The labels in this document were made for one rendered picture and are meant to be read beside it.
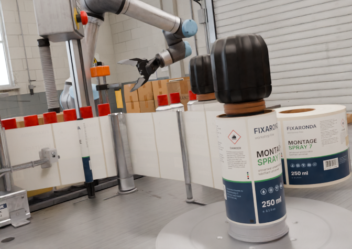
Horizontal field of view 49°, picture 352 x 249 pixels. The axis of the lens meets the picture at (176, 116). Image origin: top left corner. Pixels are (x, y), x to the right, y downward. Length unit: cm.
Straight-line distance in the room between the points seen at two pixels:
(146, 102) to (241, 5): 206
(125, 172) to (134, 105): 444
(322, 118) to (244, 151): 31
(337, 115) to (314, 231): 31
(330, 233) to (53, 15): 83
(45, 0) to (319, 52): 462
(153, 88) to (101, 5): 351
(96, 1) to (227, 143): 115
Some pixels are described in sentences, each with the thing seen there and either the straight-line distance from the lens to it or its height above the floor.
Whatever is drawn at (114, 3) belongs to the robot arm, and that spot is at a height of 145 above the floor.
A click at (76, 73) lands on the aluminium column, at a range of 121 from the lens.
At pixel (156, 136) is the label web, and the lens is 83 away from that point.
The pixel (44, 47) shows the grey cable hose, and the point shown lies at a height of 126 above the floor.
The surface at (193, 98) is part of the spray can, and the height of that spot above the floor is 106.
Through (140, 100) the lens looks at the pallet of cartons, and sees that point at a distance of 524.
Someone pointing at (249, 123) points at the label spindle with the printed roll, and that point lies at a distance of 52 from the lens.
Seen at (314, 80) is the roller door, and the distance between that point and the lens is 546.
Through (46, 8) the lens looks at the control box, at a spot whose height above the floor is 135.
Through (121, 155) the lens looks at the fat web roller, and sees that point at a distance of 89.
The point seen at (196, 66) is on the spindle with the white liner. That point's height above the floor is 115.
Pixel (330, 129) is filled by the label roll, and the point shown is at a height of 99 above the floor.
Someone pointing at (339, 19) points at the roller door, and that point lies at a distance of 534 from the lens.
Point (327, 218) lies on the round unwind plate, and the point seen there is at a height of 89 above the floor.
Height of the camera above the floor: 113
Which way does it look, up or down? 6 degrees down
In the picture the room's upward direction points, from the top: 7 degrees counter-clockwise
